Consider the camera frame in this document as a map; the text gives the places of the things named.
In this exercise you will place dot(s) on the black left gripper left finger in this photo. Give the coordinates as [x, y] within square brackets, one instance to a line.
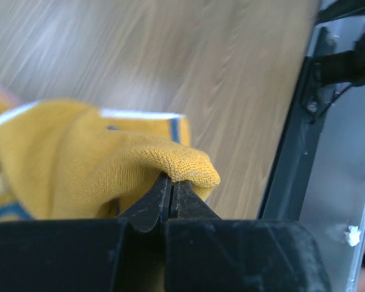
[151, 211]

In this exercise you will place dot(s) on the yellow and blue cartoon towel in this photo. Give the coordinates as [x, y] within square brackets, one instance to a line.
[64, 159]

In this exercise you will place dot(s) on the aluminium extrusion frame rail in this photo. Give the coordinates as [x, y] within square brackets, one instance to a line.
[334, 205]

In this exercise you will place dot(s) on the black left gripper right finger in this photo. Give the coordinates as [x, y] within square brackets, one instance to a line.
[185, 204]

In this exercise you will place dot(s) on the black mounting base plate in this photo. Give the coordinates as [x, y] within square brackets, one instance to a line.
[325, 76]

